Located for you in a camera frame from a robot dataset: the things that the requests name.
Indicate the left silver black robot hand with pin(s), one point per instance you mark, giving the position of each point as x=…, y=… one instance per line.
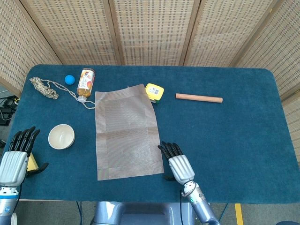
x=11, y=166

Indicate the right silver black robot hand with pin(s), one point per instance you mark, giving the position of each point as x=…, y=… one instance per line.
x=181, y=168

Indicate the cream ceramic bowl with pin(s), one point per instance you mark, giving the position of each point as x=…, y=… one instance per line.
x=61, y=137

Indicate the beige woven placemat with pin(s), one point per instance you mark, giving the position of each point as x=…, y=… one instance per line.
x=126, y=131

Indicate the yellow sponge block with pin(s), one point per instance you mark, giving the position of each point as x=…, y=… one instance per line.
x=32, y=164

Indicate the blue carpet table cover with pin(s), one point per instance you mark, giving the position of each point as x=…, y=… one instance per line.
x=222, y=140

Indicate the black floor equipment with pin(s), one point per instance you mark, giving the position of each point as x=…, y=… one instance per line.
x=7, y=110

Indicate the blue grey robot torso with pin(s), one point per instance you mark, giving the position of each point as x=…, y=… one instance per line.
x=145, y=213

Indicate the wooden rolling pin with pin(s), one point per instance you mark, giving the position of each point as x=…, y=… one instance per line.
x=199, y=98

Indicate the yellow floor tape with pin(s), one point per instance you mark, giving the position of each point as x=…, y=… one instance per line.
x=239, y=214

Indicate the yellow tape measure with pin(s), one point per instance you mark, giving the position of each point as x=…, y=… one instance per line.
x=155, y=91

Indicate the small blue ball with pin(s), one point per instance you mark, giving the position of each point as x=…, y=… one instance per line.
x=69, y=79

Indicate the juice bottle with fruit label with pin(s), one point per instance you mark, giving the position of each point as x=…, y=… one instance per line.
x=86, y=82

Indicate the woven bamboo folding screen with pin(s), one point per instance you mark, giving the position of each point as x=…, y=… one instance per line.
x=152, y=30

